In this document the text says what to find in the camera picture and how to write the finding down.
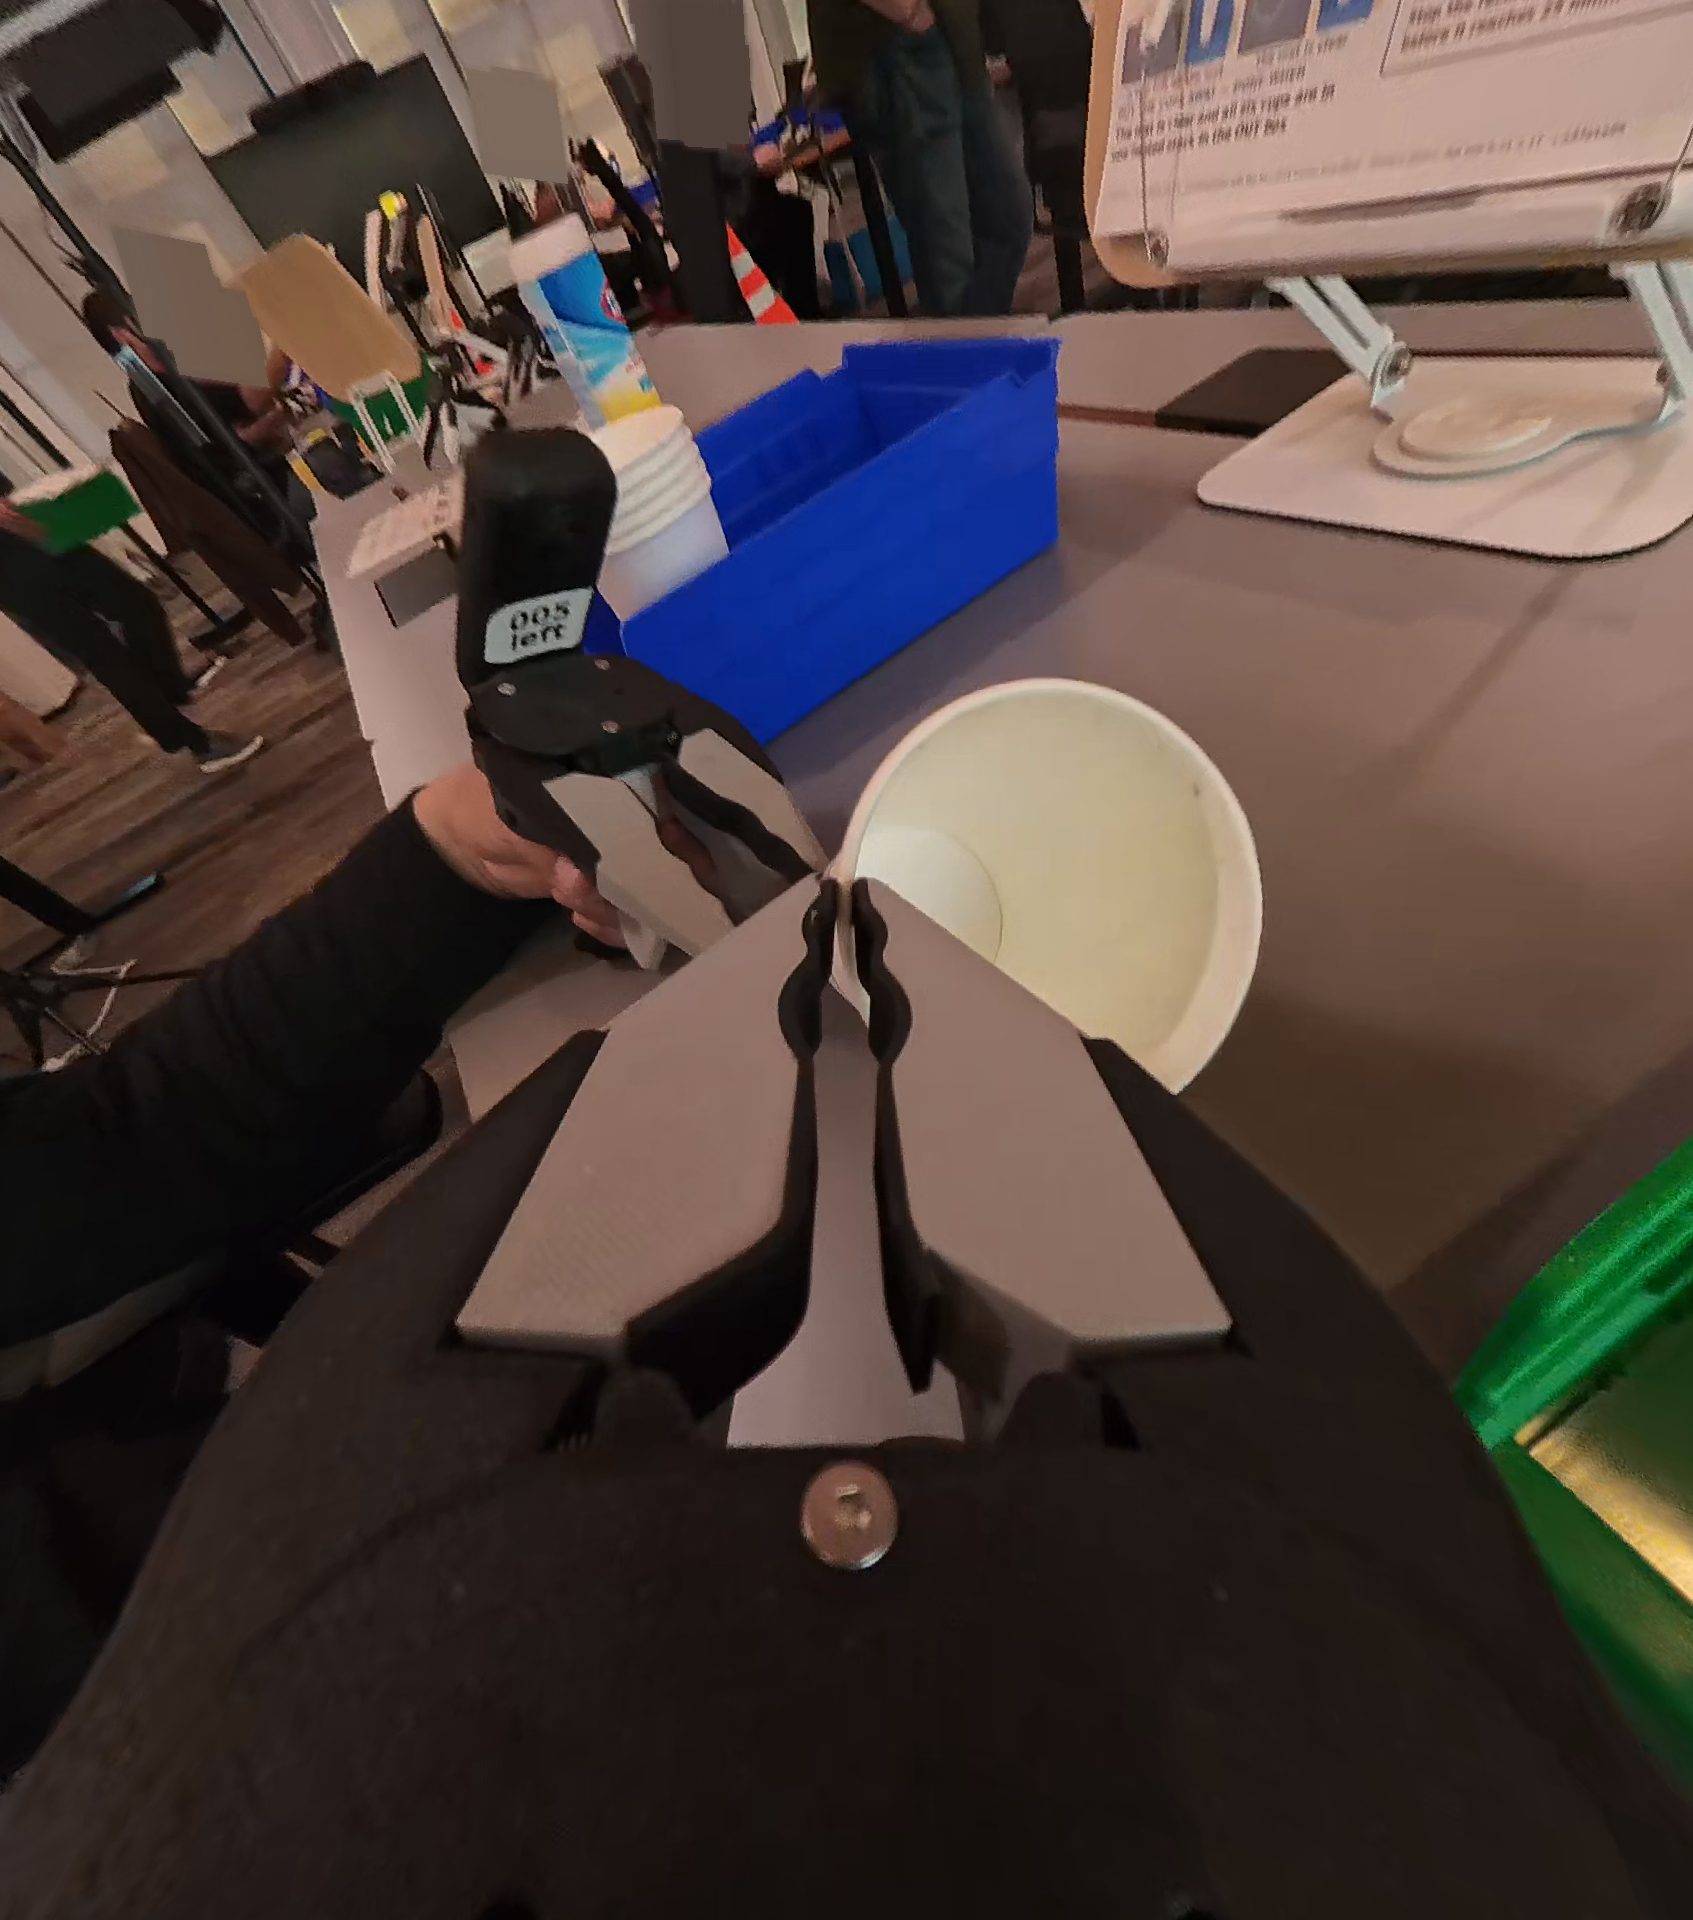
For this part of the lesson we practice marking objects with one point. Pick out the person's left forearm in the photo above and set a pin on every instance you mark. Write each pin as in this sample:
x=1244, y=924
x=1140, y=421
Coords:
x=186, y=1080

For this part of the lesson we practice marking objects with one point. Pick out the disinfecting wipes canister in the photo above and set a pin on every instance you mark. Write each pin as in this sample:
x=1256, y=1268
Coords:
x=593, y=329

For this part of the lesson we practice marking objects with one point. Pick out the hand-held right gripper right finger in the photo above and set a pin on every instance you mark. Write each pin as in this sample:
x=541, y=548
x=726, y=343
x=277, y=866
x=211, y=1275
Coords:
x=1056, y=1200

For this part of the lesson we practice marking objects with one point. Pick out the person's left hand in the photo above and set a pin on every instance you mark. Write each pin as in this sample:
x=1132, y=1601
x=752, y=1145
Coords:
x=488, y=854

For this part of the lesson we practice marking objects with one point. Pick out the printed instruction sheet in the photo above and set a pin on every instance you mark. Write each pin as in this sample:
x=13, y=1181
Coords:
x=1389, y=149

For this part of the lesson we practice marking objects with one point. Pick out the orange traffic cone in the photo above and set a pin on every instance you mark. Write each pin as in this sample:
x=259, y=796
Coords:
x=755, y=294

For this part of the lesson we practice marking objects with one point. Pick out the stack of white cups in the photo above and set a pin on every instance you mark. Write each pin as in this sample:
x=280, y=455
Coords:
x=660, y=525

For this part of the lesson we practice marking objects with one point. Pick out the black table cover plate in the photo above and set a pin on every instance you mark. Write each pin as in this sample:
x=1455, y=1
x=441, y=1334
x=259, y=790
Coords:
x=1259, y=392

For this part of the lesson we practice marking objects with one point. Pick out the laminated paper sheet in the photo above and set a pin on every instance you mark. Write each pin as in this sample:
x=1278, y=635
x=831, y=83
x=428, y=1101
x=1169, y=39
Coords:
x=404, y=533

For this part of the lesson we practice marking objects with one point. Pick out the green plastic bin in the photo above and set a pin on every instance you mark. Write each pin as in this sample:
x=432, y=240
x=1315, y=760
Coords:
x=1612, y=1275

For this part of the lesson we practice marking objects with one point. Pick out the green-banded paper cup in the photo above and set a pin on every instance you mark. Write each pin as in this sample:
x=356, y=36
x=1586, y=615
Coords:
x=1088, y=840

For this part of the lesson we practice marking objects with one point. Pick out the blue plastic bin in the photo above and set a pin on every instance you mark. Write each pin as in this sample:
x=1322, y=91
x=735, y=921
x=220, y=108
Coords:
x=863, y=571

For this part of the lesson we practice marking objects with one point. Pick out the white tablet stand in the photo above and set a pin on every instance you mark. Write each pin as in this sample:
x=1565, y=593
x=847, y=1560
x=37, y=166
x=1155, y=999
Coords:
x=1463, y=495

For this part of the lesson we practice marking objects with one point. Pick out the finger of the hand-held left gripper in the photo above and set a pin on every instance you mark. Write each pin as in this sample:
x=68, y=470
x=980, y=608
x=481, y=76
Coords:
x=742, y=811
x=629, y=850

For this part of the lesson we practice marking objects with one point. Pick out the black wall screen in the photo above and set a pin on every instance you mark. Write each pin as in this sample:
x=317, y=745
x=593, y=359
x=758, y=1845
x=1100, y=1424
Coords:
x=353, y=163

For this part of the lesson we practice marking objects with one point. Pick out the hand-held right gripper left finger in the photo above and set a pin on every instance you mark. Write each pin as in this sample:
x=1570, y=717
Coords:
x=650, y=1200

